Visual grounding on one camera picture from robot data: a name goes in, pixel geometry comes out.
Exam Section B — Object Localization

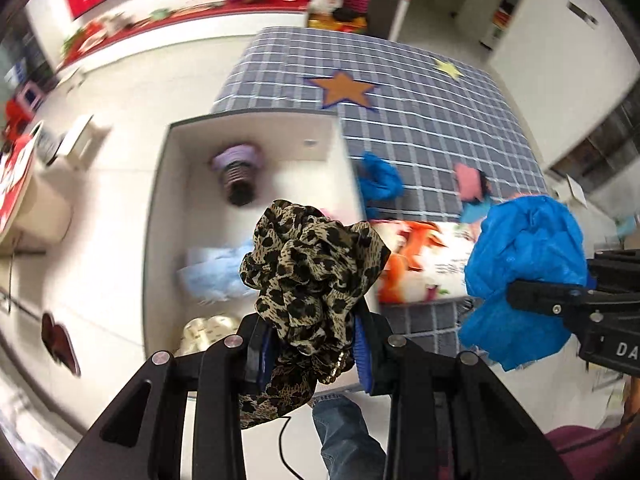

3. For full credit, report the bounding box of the grey checked table cloth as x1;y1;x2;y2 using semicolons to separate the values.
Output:
210;27;551;361

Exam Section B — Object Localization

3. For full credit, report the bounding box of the black cable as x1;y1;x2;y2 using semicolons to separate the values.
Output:
277;412;296;480

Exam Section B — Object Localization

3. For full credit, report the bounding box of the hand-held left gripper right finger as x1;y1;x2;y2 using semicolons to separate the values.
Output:
350;305;573;480

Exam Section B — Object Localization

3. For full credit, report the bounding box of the person's maroon clothing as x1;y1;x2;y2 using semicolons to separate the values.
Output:
542;422;640;480

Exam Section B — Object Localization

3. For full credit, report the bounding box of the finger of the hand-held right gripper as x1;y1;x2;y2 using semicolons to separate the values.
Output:
507;280;593;317

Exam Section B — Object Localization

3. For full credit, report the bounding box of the light blue fluffy scrunchie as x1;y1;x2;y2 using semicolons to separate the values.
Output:
175;240;258;306

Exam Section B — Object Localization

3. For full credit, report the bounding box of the yellow star patch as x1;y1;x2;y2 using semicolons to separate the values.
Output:
432;57;463;81

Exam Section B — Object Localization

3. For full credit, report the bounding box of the white stool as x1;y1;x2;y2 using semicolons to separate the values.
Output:
57;114;96;161
550;175;588;206

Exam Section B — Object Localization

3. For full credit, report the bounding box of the red ledge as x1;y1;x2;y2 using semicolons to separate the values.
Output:
55;2;311;68

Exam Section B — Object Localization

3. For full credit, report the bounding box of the blue fabric scrunchie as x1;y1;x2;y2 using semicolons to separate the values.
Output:
356;151;405;221
457;195;590;372

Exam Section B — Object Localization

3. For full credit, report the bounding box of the large pink sponge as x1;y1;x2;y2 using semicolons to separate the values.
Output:
452;162;493;206

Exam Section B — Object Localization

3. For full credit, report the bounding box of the red heart shaped decoration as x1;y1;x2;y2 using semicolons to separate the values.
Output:
40;311;82;378

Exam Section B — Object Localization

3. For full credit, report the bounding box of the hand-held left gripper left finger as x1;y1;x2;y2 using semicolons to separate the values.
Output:
55;312;275;480

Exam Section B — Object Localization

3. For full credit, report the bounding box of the person's jeans leg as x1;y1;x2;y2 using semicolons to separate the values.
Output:
311;394;388;480

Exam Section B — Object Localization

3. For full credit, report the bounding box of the white storage box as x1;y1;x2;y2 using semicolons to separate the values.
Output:
142;110;371;396

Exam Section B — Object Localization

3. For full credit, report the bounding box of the red flower bunch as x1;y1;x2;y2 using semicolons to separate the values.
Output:
60;20;113;58

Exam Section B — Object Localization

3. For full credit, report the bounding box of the brown purple striped scrunchie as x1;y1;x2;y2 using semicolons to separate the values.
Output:
209;144;263;207

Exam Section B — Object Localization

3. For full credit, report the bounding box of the red plastic stool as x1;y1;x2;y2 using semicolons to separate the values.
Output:
2;100;31;133

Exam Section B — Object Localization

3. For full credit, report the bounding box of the orange star patch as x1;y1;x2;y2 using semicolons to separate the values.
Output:
303;70;378;111

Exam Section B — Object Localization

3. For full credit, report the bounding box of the pink plastic stool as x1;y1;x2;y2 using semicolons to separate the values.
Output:
15;85;43;111

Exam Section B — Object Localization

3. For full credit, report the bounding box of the cream dotted scrunchie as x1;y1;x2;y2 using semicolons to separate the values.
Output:
177;314;241;357

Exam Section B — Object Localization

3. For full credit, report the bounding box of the leopard print scrunchie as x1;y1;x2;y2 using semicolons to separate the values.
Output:
237;199;392;430

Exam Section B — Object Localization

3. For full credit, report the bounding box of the blue star patch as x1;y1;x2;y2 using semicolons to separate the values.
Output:
457;195;496;226

